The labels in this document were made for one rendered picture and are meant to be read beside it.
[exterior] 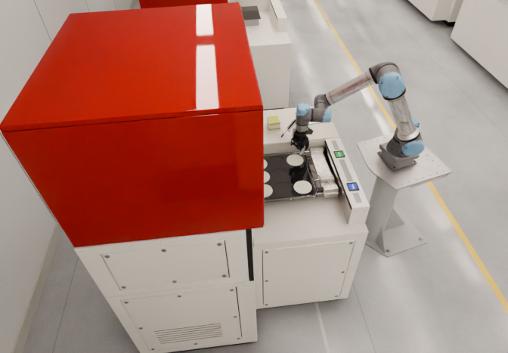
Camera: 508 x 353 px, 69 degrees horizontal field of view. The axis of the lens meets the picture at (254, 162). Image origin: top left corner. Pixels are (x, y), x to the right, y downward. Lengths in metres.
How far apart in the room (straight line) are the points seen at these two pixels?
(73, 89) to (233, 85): 0.50
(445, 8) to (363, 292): 4.76
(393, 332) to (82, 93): 2.28
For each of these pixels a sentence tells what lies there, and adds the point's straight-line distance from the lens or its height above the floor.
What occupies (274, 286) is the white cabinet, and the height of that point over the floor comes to 0.36.
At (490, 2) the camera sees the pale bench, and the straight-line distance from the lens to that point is 5.48.
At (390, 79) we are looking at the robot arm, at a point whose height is 1.48.
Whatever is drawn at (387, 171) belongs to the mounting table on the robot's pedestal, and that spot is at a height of 0.82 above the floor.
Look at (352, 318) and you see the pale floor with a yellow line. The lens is 2.72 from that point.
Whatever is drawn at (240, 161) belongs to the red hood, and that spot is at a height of 1.60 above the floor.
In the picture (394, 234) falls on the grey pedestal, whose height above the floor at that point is 0.01.
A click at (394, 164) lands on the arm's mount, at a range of 2.42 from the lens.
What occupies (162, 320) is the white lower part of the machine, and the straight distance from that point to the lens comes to 2.16.
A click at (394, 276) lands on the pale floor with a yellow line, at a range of 2.94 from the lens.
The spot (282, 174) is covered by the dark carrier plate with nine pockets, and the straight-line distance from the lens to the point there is 2.15.
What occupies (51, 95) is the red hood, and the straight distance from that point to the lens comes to 1.31.
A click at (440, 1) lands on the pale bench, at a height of 0.36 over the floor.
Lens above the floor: 2.44
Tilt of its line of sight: 44 degrees down
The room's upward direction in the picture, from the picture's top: 2 degrees counter-clockwise
